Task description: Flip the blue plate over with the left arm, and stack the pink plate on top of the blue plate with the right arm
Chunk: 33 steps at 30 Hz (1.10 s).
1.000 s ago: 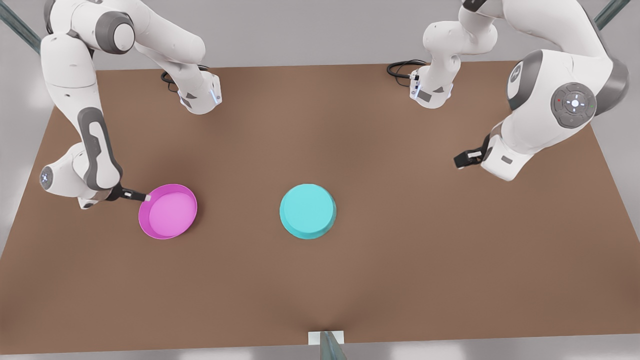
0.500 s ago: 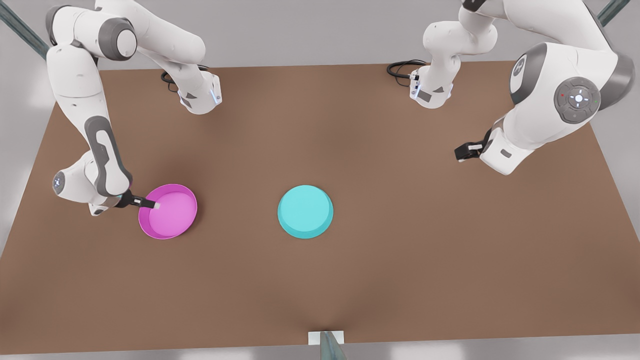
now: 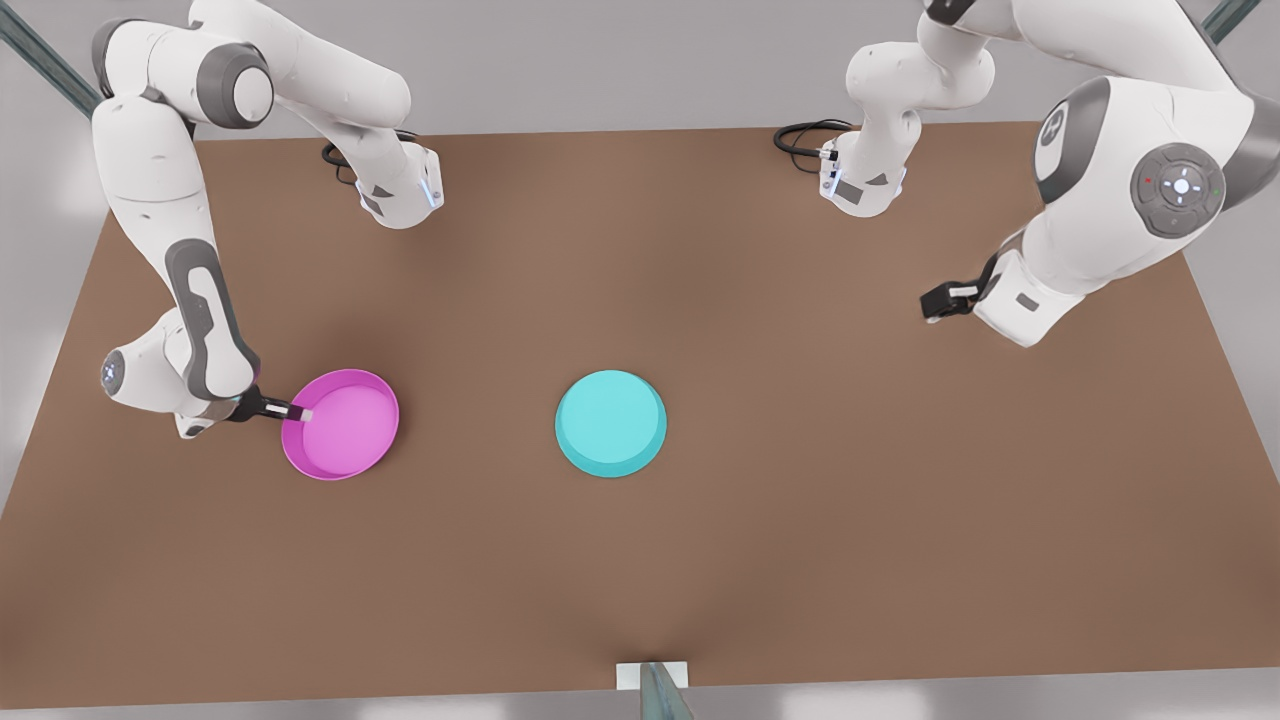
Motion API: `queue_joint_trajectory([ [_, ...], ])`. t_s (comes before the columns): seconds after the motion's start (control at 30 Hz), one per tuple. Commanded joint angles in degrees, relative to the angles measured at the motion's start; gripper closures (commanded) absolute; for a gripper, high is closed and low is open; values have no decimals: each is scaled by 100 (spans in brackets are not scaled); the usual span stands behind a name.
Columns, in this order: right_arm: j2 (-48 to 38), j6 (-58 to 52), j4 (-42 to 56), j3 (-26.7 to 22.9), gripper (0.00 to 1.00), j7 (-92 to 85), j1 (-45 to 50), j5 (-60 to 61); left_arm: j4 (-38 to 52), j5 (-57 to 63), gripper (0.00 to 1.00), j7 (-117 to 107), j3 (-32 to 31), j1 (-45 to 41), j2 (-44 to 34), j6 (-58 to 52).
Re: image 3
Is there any pink plate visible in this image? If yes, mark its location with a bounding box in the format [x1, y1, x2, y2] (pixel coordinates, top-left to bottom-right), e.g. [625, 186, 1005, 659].
[281, 368, 401, 482]

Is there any blue plate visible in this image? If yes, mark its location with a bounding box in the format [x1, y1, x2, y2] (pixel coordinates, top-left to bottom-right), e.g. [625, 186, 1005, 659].
[554, 369, 669, 480]

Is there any black cable loop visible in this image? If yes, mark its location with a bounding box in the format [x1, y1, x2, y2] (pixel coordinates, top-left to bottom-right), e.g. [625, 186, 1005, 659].
[321, 129, 421, 188]
[772, 119, 855, 177]

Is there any silver frame post with foot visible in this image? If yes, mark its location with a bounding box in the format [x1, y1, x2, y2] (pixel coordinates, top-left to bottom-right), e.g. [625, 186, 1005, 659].
[615, 659, 695, 720]

